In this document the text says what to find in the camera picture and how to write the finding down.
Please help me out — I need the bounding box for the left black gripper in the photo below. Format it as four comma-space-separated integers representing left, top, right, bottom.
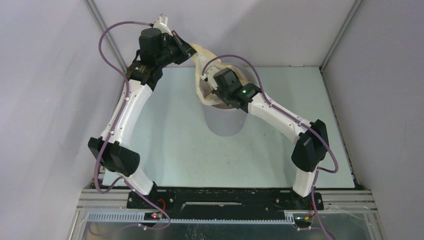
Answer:
155, 30, 199, 69

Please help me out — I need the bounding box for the translucent cream trash bag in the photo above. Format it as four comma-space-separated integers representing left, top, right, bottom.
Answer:
190, 43, 250, 106

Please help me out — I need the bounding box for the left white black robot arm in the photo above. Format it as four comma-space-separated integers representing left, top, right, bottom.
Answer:
88, 27, 196, 208

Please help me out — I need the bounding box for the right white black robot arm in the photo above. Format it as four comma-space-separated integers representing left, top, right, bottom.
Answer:
205, 67, 329, 209

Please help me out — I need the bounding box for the grey plastic trash bin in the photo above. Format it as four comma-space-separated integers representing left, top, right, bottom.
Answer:
202, 64, 257, 137

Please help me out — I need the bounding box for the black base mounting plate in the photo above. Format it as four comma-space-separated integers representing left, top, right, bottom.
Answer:
147, 186, 324, 220

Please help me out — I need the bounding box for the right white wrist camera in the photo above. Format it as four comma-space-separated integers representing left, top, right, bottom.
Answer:
200, 74, 209, 83

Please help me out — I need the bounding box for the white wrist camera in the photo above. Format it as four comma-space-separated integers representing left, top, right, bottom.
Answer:
152, 13, 173, 36
200, 74, 209, 83

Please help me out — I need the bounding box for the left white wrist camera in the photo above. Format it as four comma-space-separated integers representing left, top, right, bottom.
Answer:
152, 13, 173, 36

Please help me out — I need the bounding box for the left aluminium frame post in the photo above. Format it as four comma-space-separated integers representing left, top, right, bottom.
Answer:
83, 0, 130, 74

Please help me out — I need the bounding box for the aluminium frame post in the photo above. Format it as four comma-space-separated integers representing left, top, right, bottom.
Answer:
319, 0, 365, 73
83, 0, 130, 74

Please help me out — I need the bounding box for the left aluminium floor rail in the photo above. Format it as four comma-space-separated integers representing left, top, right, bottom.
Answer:
93, 67, 130, 194

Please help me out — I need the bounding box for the grey slotted cable duct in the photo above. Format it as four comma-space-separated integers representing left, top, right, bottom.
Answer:
85, 211, 295, 225

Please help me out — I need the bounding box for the right aluminium frame post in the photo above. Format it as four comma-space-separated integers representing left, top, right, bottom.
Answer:
319, 0, 365, 73

